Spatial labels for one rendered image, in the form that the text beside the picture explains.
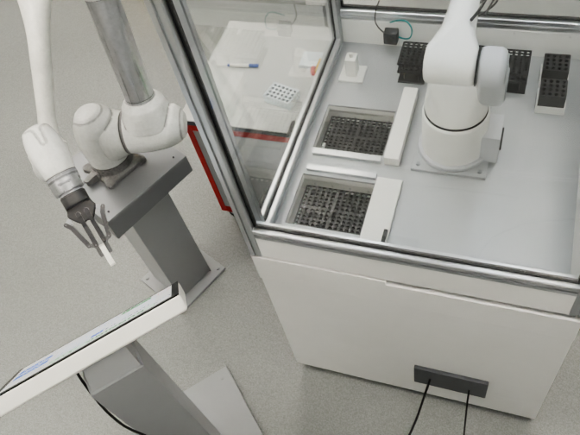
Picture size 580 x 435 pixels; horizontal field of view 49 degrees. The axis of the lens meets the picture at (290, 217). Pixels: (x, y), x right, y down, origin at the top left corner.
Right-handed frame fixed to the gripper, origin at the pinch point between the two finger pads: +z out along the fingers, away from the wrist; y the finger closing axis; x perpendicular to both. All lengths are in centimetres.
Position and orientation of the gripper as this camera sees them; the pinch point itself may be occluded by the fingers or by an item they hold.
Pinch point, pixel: (107, 255)
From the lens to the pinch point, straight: 188.8
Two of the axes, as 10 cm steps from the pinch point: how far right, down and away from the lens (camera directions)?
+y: 8.5, -4.9, 2.1
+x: -2.2, 0.4, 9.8
